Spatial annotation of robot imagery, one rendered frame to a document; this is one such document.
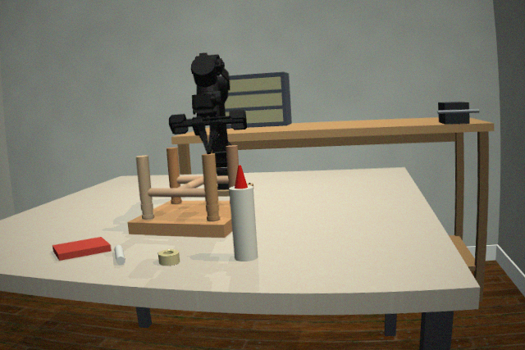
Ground light grey cylinder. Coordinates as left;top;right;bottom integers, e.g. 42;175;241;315
115;245;126;266

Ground grey cylinder with red cone top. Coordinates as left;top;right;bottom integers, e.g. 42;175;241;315
229;166;258;261

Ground red flat rectangular pad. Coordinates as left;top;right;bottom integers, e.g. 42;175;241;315
52;237;111;261

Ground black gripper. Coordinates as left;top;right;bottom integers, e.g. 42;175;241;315
169;105;247;154

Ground wooden stool legs with h-shaped crossbars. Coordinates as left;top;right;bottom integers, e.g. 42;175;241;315
136;145;239;221

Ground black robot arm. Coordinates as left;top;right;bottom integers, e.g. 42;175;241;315
191;52;231;176

